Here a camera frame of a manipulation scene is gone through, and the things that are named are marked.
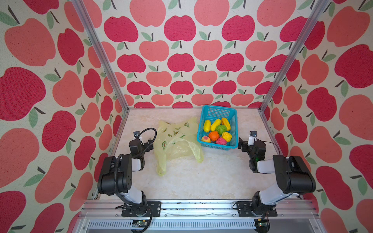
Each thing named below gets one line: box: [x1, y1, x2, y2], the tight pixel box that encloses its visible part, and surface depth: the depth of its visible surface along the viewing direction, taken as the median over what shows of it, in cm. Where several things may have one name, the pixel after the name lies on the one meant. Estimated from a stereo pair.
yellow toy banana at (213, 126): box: [210, 118, 221, 132], surface depth 109 cm
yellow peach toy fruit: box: [201, 135, 212, 143], surface depth 98 cm
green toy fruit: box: [215, 124, 227, 135], surface depth 103 cm
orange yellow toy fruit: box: [220, 117, 231, 132], surface depth 109 cm
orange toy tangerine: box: [208, 131, 220, 142], surface depth 100 cm
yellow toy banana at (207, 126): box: [203, 119, 212, 133], surface depth 106 cm
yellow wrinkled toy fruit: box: [221, 132, 233, 143], surface depth 98 cm
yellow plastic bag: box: [153, 117, 204, 177], surface depth 88 cm
